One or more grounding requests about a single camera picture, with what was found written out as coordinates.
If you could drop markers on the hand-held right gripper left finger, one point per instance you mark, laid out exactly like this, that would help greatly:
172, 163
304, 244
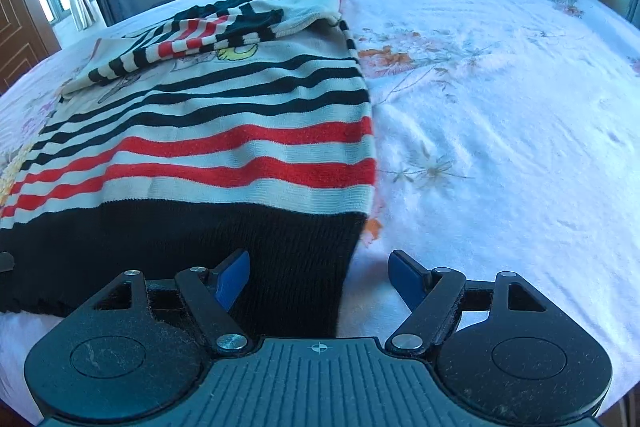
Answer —
232, 282

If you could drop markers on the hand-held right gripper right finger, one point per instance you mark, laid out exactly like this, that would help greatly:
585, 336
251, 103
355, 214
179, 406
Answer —
407, 279

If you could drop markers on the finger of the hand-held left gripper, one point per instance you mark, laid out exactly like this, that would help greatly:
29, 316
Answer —
6, 261

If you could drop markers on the striped knit sweater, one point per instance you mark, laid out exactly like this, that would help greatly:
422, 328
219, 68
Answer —
200, 132

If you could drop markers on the bed with floral sheet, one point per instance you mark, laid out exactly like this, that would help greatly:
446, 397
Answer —
500, 107

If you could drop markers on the brown wooden door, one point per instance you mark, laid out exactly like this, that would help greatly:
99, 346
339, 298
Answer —
20, 32

